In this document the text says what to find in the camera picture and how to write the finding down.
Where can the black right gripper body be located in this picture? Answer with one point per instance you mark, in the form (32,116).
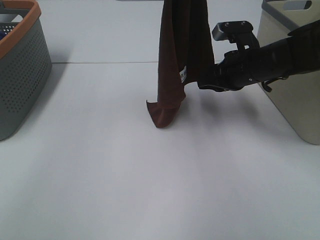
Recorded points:
(231,74)

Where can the brown towel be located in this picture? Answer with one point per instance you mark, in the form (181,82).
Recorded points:
(185,54)

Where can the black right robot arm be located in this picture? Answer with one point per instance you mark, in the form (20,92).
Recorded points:
(250,63)

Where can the beige basket grey rim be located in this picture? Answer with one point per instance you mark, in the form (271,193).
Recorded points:
(298,97)

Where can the grey perforated basket orange rim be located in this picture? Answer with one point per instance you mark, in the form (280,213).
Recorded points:
(25,63)

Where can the blue item in grey basket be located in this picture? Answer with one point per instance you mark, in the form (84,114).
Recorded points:
(2,35)

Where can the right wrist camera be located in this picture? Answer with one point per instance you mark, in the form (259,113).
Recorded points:
(236,32)

